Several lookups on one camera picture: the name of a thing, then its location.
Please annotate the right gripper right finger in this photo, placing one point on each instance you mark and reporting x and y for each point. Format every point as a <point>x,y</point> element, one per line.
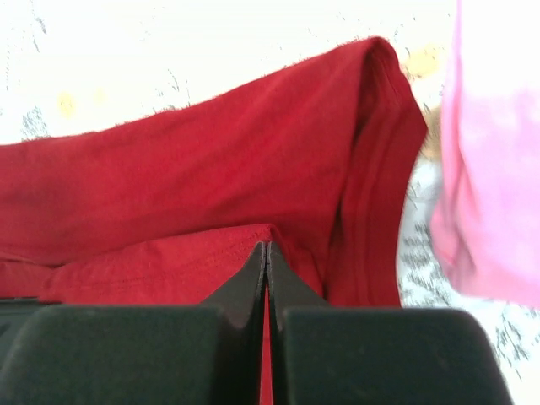
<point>327,355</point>

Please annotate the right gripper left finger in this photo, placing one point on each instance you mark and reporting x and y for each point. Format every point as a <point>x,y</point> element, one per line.
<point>209,353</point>

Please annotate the red t shirt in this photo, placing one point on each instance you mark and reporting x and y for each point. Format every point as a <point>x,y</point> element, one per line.
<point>163,211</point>

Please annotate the folded pink t shirt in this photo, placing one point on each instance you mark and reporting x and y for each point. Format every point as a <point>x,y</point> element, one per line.
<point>485,225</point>

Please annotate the floral table cloth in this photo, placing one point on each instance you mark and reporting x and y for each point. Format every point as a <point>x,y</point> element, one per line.
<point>69,67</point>

